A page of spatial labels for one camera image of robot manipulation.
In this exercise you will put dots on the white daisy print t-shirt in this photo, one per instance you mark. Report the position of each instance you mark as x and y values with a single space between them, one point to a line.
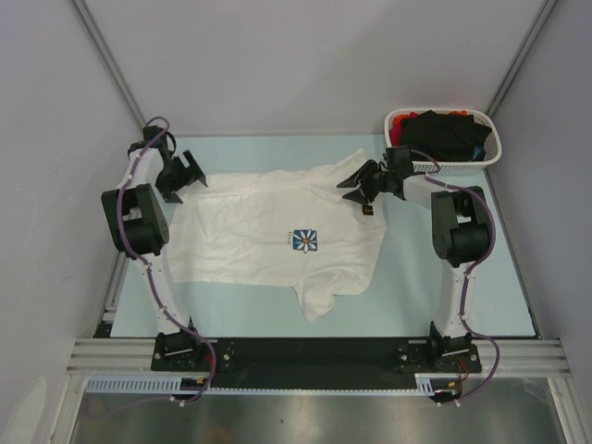
279 228

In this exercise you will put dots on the blue garment in basket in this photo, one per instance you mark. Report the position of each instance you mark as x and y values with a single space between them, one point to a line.
479 154

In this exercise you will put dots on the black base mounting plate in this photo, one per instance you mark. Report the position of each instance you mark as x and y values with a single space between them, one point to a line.
312 363

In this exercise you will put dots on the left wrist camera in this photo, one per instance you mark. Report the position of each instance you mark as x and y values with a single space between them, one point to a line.
161 139

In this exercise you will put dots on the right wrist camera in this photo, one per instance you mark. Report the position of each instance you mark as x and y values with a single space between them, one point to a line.
399 161

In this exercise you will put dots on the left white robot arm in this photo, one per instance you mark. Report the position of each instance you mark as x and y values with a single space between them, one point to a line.
139 229

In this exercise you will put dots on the red garment in basket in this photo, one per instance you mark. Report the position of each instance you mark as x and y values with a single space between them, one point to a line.
397 127

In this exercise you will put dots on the white slotted cable duct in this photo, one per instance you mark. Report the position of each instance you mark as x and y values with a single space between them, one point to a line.
134 384

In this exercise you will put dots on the black t-shirt in basket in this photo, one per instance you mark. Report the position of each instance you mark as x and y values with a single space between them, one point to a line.
480 134

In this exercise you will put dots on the aluminium frame rail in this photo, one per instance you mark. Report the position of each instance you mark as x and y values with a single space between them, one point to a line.
518 357

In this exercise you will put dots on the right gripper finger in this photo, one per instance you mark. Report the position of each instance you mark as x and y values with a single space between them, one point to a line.
357 196
367 170

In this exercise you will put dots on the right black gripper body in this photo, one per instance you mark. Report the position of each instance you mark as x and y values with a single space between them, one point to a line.
374 182

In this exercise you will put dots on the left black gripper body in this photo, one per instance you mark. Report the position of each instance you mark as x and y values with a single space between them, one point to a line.
172 178

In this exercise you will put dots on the white plastic laundry basket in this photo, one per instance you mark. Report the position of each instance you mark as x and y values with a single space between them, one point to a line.
425 163

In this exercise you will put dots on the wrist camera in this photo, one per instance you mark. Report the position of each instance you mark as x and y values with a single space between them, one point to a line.
161 139
399 161

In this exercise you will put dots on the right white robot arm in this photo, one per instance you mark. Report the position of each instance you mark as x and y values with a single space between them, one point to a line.
463 237

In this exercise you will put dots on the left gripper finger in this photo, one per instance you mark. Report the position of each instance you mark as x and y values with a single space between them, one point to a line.
171 197
192 172

